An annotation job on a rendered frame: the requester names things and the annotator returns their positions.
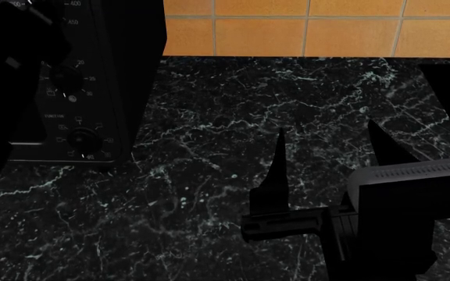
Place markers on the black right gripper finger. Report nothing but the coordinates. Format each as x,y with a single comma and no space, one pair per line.
391,146
277,181

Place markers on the black toaster oven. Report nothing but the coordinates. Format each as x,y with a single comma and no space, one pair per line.
131,58

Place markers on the black timer knob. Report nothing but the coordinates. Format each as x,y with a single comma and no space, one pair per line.
65,77

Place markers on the black function knob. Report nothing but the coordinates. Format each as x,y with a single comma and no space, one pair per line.
84,140

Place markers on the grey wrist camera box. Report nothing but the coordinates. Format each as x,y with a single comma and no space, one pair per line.
412,187

